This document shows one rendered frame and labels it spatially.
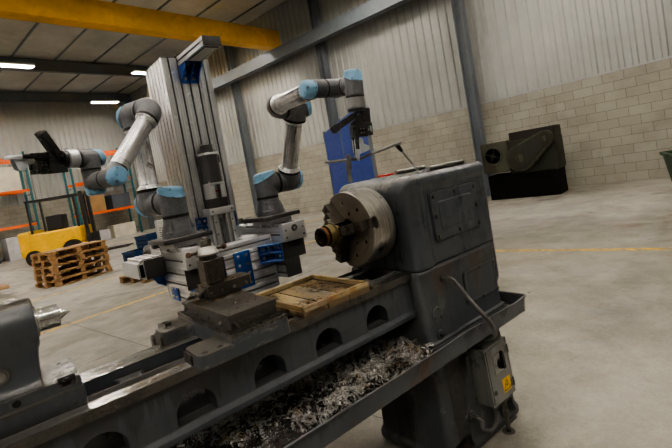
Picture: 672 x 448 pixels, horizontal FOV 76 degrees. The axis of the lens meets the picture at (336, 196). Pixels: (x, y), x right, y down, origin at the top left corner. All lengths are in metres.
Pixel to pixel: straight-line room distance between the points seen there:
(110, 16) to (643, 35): 12.29
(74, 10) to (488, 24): 10.12
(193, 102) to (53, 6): 10.41
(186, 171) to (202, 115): 0.31
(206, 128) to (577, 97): 9.99
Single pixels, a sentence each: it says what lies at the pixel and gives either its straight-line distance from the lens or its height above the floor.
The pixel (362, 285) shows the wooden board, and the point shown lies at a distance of 1.62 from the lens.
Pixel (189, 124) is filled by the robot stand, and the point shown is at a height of 1.69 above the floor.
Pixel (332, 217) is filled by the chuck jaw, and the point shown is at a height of 1.14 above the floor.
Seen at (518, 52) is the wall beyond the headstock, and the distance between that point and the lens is 11.98.
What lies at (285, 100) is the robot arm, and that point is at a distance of 1.95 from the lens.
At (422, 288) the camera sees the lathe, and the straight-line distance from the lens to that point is 1.82.
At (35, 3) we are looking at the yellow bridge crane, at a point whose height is 6.22.
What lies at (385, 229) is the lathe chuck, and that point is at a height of 1.07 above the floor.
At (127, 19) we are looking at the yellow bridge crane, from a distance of 13.26.
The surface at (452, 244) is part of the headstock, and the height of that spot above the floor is 0.92.
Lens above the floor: 1.32
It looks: 3 degrees down
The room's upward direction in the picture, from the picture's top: 10 degrees counter-clockwise
